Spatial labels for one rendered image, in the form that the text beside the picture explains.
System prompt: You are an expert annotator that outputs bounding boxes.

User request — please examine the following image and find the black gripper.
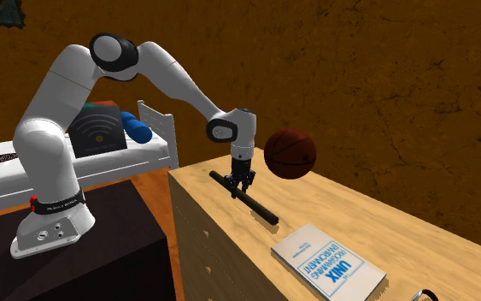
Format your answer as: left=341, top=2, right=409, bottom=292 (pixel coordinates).
left=223, top=156, right=256, bottom=199

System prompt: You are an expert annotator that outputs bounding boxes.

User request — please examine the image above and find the black rod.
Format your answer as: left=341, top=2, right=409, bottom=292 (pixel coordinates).
left=208, top=169, right=280, bottom=226

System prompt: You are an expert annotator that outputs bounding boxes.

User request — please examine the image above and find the dark red basketball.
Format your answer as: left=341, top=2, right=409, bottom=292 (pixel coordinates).
left=263, top=127, right=318, bottom=180

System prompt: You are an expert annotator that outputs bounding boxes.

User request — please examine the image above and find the white book with blue print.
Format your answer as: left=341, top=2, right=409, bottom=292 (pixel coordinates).
left=269, top=222, right=388, bottom=301

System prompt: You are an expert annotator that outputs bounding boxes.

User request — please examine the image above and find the dark robot stand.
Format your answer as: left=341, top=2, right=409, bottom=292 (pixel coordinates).
left=0, top=179, right=179, bottom=301

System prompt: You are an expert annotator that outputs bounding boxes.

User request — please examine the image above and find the light wooden chest of drawers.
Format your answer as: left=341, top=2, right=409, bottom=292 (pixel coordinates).
left=167, top=146, right=481, bottom=301

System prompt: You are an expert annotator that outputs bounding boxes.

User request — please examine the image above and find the black and silver ring-shaped thing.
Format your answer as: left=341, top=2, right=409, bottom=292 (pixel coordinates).
left=409, top=288, right=441, bottom=301

